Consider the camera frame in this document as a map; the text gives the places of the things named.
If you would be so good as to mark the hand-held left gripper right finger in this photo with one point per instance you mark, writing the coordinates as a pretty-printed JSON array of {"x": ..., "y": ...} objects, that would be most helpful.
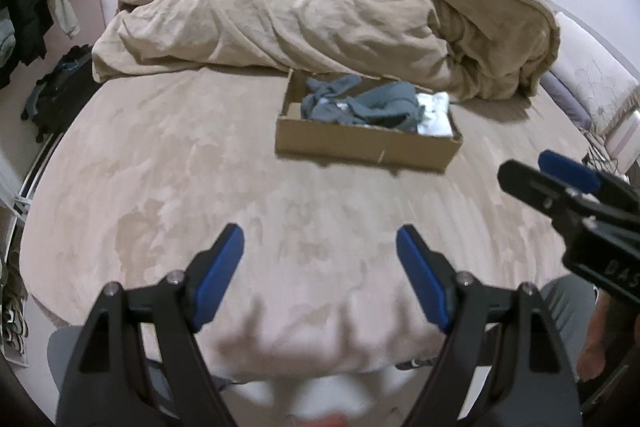
[{"x": 425, "y": 279}]

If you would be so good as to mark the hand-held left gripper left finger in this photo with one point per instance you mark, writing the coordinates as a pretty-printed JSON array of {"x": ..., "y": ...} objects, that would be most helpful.
[{"x": 215, "y": 279}]

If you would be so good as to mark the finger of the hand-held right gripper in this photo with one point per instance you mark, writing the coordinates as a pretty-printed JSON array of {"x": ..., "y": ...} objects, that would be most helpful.
[
  {"x": 535, "y": 189},
  {"x": 570, "y": 172}
]

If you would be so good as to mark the white sock pair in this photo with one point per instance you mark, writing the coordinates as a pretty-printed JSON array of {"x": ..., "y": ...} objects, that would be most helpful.
[{"x": 436, "y": 119}]

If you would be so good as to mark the brown cardboard box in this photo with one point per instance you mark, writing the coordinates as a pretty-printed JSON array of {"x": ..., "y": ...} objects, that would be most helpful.
[{"x": 370, "y": 152}]

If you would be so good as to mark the grey fuzzy sock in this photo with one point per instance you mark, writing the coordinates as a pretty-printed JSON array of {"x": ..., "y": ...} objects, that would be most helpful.
[{"x": 386, "y": 106}]

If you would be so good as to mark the dark grey sock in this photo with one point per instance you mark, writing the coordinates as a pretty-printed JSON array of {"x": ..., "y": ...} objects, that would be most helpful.
[{"x": 322, "y": 99}]

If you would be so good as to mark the person's right forearm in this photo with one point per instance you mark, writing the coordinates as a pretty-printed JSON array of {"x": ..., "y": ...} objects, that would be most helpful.
[{"x": 597, "y": 342}]

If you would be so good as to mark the white bed headboard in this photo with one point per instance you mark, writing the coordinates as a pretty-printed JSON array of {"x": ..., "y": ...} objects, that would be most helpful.
[{"x": 625, "y": 137}]

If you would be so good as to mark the person's grey pants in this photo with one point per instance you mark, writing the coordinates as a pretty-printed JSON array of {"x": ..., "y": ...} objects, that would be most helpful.
[{"x": 567, "y": 312}]

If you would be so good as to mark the grey pillow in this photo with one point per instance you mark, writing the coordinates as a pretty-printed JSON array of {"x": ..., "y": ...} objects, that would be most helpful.
[{"x": 565, "y": 99}]

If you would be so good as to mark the person's dark shoe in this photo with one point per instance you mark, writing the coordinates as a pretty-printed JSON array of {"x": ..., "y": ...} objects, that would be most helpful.
[{"x": 415, "y": 363}]

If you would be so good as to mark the bed with beige sheet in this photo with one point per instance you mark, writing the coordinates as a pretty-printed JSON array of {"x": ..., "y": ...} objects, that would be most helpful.
[{"x": 175, "y": 187}]

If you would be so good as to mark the white patterned pillow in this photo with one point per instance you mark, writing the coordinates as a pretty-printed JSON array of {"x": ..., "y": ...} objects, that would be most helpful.
[{"x": 592, "y": 72}]

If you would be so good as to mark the patterned cloth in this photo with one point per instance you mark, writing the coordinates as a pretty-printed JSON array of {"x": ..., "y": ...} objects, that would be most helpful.
[{"x": 14, "y": 327}]

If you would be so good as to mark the black backpack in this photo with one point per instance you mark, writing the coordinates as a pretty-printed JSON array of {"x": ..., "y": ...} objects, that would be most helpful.
[{"x": 57, "y": 97}]

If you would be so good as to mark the beige fleece duvet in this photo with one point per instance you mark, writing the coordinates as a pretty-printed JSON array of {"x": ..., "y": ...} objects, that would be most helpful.
[{"x": 310, "y": 17}]

